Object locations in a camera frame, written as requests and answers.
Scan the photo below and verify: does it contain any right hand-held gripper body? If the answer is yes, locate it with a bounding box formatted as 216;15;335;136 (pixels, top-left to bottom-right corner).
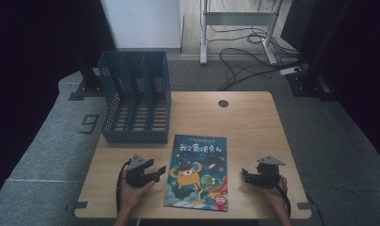
255;155;287;189

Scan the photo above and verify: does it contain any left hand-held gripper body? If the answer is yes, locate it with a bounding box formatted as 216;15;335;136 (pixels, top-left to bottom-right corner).
125;153;155;189

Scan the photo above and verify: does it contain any blue plastic file organizer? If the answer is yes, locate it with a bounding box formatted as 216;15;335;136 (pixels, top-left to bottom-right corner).
98;50;172;145

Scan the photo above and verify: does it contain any colourful children's picture book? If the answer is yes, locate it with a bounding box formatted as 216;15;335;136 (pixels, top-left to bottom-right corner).
163;134;230;213

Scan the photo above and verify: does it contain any person's left hand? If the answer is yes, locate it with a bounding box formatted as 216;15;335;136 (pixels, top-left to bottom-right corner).
119;167;156;215

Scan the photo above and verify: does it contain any person's right hand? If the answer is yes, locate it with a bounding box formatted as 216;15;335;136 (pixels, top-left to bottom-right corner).
260;174;290;215

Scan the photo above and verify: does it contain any black metal stand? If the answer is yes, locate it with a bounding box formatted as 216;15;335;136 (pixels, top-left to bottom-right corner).
286;0;352;102
68;55;106;102

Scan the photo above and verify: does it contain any white power strip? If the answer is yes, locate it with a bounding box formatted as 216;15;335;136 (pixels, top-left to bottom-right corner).
278;66;302;76

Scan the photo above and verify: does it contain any white panel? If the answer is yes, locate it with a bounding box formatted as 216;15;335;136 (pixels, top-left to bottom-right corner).
100;0;182;53

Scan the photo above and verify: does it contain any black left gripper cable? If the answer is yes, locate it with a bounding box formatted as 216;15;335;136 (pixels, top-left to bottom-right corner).
115;159;132;215

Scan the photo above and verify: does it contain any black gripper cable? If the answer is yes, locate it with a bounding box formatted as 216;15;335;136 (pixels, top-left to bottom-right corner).
270;175;293;218
115;159;132;215

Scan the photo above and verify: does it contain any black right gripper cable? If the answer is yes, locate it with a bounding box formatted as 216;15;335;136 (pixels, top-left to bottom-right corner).
270;175;293;218

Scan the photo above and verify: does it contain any tangle of black floor cables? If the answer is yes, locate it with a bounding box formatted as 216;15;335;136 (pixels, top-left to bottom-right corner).
206;0;307;92

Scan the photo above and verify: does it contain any white metal desk frame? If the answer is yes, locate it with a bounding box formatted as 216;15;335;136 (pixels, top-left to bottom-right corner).
199;0;285;66

